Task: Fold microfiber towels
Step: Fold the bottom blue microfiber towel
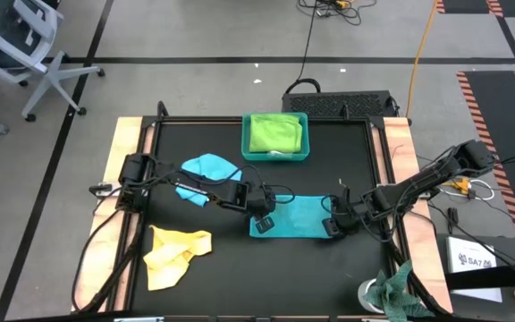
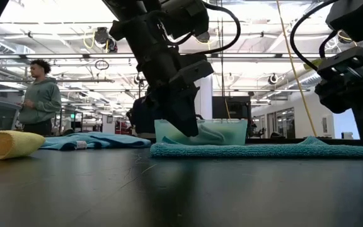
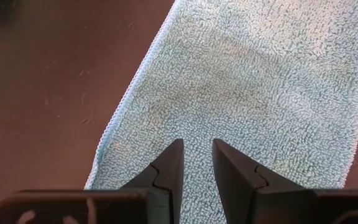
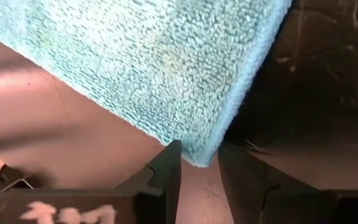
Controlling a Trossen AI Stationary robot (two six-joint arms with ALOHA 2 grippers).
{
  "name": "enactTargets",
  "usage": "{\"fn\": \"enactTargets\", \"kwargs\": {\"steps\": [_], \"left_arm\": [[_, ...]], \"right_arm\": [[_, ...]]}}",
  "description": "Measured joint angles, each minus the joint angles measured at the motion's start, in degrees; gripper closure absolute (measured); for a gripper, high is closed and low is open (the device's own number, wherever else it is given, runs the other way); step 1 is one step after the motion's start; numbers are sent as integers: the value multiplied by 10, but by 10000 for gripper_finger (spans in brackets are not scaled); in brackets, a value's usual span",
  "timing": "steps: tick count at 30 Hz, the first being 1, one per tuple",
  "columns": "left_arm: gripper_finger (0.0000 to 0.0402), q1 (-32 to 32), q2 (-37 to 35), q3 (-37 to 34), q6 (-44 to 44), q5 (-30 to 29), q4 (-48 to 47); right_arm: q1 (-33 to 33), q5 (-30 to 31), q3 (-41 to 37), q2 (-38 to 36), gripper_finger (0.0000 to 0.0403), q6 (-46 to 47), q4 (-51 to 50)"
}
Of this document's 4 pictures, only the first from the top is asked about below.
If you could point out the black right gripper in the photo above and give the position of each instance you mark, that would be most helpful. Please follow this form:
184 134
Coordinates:
349 212

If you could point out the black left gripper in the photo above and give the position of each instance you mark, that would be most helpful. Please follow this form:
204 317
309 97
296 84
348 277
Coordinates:
262 199

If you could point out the light blue microfiber towel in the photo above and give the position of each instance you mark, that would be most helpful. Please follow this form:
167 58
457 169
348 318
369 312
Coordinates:
208 167

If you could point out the green microfiber towel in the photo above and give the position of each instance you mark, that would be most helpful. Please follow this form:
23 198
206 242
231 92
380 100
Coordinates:
275 132

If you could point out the yellow microfiber towel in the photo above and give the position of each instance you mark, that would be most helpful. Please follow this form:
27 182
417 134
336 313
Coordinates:
168 259

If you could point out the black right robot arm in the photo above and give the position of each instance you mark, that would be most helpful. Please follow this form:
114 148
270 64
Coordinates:
427 179

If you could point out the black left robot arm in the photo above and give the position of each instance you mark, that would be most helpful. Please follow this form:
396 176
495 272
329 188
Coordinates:
186 185

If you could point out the yellow tape tag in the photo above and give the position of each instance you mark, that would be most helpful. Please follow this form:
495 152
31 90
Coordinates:
341 182

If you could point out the white plant pot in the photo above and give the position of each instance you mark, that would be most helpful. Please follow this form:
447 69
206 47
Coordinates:
365 297

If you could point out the teal plastic bin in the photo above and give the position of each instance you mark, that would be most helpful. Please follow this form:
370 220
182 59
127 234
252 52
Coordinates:
245 138

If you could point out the green artificial plant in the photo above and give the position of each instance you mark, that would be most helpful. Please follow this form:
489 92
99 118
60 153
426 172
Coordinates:
396 295

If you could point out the wooden table side board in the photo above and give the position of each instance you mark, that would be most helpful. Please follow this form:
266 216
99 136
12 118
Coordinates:
400 138
101 241

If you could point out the black power adapter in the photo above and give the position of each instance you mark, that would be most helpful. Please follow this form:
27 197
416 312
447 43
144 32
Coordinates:
452 214

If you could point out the black perforated computer case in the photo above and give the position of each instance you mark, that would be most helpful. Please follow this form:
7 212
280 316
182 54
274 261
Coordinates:
338 105

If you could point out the white printed paper sign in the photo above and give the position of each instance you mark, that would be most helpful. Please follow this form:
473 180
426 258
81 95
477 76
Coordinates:
472 264

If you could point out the black striped floor mat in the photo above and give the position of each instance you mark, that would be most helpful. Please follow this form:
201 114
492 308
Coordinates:
503 134
467 5

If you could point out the grey office chair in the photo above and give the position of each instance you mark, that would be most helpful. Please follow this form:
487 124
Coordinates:
16 40

